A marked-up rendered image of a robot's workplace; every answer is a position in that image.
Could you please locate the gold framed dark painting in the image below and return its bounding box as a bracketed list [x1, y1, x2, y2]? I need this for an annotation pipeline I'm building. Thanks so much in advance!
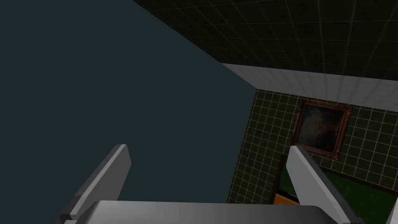
[290, 98, 354, 161]

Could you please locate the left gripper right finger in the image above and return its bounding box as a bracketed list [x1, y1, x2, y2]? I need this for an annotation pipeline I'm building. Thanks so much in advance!
[286, 145, 365, 224]

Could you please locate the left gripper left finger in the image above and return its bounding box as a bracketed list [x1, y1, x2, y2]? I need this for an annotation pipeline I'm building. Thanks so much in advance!
[58, 143, 132, 221]

